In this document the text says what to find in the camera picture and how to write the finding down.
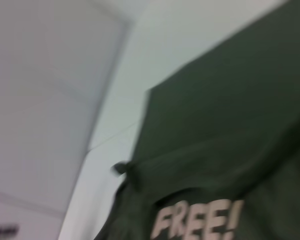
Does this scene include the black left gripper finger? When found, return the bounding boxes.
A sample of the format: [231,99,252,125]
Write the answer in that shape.
[110,161,131,176]

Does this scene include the dark green shirt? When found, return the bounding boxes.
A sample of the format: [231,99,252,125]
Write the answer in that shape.
[94,0,300,240]

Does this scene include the dark blurry background object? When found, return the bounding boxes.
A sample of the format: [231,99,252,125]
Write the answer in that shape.
[0,224,20,239]

